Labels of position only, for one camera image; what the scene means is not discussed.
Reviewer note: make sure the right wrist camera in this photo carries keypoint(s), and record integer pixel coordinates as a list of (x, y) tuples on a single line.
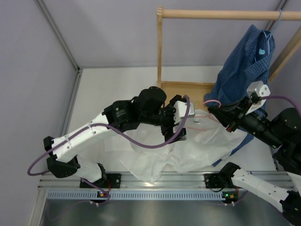
[(256, 91)]

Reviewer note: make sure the blue checked shirt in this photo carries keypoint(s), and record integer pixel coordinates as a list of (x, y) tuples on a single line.
[(240, 70)]

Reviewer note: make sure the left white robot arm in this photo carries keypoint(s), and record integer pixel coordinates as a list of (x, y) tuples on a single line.
[(121, 116)]

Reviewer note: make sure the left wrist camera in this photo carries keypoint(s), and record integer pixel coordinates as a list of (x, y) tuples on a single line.
[(180, 110)]

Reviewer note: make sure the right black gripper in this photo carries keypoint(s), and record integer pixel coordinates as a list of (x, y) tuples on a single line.
[(225, 116)]

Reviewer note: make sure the aluminium mounting rail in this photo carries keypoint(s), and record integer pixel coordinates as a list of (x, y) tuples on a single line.
[(168, 180)]

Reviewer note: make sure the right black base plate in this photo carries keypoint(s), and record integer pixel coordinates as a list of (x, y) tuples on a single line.
[(217, 182)]

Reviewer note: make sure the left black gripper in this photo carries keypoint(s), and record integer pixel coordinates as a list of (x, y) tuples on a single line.
[(168, 131)]

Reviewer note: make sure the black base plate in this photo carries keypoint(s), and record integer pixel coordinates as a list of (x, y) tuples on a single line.
[(111, 180), (217, 182)]

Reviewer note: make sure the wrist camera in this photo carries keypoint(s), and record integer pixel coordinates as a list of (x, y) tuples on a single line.
[(256, 91), (180, 110)]

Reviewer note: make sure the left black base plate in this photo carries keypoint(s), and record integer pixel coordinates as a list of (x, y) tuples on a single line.
[(111, 180)]

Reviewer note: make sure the aluminium corner post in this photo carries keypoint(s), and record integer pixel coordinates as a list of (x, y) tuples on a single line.
[(48, 17)]

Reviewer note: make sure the blue wire hanger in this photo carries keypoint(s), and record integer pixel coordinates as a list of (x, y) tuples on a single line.
[(264, 42)]

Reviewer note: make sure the wooden clothes rack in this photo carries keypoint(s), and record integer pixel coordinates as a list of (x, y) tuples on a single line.
[(197, 90)]

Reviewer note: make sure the slotted grey cable duct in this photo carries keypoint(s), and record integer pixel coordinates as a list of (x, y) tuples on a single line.
[(142, 195)]

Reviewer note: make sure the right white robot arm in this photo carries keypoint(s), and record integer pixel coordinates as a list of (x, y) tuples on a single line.
[(282, 133)]

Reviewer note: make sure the white shirt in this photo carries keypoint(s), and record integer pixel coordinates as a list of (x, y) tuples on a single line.
[(207, 142)]

